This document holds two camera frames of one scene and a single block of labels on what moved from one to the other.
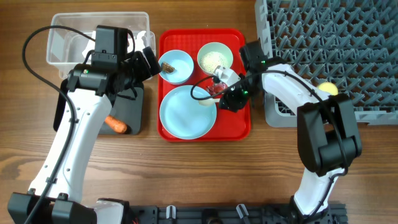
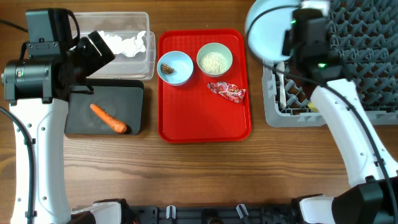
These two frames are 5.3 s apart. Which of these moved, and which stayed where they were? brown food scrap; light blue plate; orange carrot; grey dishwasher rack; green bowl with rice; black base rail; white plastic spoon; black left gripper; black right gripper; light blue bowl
Moved: white plastic spoon; light blue plate; black right gripper; black left gripper
Stayed: orange carrot; light blue bowl; brown food scrap; grey dishwasher rack; green bowl with rice; black base rail
